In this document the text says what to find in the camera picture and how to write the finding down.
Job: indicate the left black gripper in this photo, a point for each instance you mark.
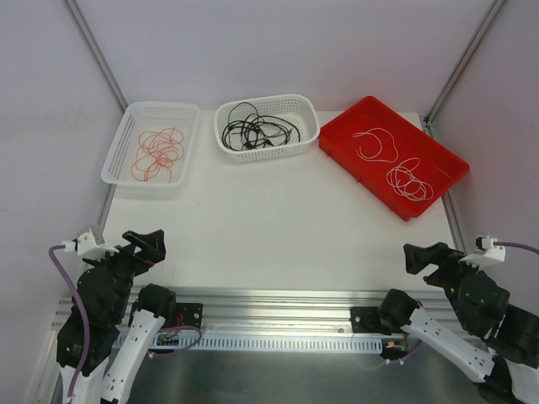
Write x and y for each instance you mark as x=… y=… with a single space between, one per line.
x=127 y=256

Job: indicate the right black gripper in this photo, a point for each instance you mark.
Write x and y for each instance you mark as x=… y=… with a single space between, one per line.
x=440 y=265

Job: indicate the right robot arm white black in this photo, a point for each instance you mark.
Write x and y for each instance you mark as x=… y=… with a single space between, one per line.
x=506 y=369

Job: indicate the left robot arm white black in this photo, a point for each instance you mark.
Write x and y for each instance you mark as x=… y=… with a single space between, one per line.
x=90 y=371

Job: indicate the red plastic tray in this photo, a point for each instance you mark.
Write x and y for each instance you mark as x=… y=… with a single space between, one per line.
x=403 y=167

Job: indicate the clear white rectangular basket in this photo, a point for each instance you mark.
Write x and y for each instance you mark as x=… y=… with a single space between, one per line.
x=152 y=146

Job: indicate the white perforated rounded basket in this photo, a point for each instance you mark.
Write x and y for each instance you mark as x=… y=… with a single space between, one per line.
x=266 y=128

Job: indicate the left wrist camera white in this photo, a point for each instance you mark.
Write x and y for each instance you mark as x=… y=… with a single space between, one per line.
x=90 y=244

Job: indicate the aluminium mounting rail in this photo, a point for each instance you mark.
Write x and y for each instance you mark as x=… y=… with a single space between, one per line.
x=277 y=312

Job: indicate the white slotted cable duct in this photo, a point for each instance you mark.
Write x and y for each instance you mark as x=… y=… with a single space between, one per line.
x=296 y=344

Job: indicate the left aluminium frame post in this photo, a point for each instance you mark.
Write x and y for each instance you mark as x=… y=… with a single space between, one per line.
x=84 y=29

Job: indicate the aluminium frame post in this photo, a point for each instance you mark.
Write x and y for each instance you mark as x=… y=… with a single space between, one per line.
x=479 y=35
x=84 y=29

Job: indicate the right aluminium frame post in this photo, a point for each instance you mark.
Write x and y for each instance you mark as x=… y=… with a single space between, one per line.
x=479 y=35

